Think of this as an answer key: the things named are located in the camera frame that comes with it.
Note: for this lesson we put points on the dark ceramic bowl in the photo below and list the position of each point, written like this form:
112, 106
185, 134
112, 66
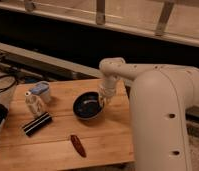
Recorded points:
87, 106

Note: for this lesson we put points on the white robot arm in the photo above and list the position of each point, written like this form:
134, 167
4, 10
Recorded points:
159, 97

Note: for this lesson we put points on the black box with white stripe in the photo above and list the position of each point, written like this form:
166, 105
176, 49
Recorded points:
36, 124

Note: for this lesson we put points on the dark red oblong object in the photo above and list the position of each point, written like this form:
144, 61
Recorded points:
78, 145

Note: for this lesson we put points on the metal rail frame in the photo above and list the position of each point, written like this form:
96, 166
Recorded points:
47, 63

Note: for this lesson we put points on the wooden board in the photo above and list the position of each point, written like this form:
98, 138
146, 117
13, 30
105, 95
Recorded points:
106, 138

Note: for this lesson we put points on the round black-rimmed object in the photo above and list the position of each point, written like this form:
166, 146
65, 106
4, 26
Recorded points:
7, 82

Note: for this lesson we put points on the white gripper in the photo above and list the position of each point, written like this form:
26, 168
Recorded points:
107, 89

